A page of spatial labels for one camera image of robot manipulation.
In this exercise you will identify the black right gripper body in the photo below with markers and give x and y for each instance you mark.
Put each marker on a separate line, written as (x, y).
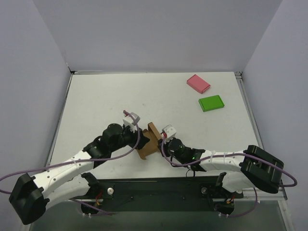
(163, 143)

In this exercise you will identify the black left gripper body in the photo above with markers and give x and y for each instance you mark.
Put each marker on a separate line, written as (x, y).
(140, 138)

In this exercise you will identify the brown cardboard paper box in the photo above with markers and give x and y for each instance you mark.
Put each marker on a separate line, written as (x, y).
(152, 145)

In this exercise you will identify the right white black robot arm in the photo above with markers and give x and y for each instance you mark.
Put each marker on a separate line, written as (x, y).
(250, 168)

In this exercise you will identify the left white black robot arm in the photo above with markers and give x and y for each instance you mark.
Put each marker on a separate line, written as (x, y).
(31, 194)

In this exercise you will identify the green paper box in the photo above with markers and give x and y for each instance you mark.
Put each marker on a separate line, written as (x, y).
(211, 103)

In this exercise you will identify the pink paper box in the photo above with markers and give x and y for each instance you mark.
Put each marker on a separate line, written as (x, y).
(198, 84)

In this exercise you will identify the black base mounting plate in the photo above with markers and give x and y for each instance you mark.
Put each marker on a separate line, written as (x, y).
(159, 194)

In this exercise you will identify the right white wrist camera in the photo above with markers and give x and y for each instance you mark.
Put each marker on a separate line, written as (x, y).
(168, 133)

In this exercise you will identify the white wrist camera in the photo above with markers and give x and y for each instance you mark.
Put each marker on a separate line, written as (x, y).
(168, 133)
(130, 120)

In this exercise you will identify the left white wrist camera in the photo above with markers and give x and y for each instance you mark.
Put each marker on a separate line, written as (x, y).
(130, 120)

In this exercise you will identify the aluminium table frame rail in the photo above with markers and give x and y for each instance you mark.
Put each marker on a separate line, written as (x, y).
(96, 101)

